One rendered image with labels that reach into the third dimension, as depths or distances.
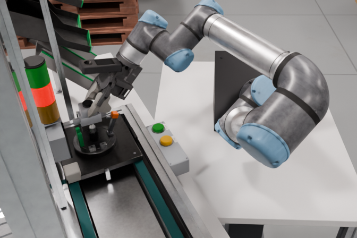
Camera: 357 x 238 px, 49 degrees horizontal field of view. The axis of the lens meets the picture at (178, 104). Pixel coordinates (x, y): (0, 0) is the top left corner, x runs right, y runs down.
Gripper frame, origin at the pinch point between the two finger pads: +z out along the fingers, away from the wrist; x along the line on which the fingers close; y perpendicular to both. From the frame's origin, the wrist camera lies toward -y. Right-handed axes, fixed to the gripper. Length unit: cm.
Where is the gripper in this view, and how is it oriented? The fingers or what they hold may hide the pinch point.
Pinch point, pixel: (86, 108)
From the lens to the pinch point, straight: 121.2
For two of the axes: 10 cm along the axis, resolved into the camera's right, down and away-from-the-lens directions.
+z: -5.9, 7.7, 2.4
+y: 6.9, 3.3, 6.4
